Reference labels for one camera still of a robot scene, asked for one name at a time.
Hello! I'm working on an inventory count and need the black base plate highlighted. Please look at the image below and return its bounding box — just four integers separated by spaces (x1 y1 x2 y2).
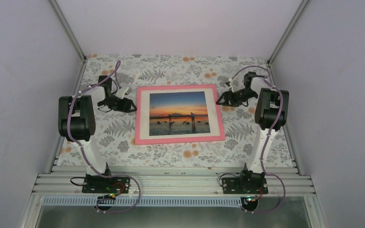
221 177 269 194
82 176 131 194

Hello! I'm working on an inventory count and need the pink picture frame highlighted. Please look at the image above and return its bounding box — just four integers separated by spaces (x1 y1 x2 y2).
134 84 226 146

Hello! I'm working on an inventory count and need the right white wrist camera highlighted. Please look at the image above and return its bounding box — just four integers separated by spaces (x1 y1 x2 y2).
225 78 235 92

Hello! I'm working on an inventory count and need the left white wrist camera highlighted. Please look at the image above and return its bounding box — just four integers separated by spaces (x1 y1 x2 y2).
115 86 132 99

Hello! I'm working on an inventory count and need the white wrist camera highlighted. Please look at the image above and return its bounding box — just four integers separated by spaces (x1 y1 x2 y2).
225 78 235 92
115 86 132 99

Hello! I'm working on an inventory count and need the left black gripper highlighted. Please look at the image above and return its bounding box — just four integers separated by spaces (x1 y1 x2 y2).
99 95 136 113

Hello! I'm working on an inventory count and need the white photo mat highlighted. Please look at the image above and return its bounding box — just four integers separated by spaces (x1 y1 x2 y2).
139 88 221 141

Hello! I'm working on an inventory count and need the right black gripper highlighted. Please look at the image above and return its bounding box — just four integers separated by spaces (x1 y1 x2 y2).
220 88 258 107

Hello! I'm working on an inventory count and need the sunset photo print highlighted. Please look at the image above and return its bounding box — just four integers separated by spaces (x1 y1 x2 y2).
148 91 211 136

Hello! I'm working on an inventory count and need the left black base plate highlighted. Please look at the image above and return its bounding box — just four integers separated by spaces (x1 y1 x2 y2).
82 176 131 194

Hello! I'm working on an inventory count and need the blue slotted cable duct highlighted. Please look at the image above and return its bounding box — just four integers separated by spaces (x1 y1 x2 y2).
41 196 242 208

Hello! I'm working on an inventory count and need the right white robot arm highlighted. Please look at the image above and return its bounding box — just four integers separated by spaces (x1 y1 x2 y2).
216 72 289 193

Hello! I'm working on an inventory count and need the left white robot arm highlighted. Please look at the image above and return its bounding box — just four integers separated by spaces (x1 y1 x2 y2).
58 76 137 192

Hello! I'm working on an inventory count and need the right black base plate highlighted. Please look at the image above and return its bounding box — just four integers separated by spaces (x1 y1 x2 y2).
221 177 269 194

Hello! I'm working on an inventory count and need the aluminium rail base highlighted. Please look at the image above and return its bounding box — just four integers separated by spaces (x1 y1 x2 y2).
32 165 316 197

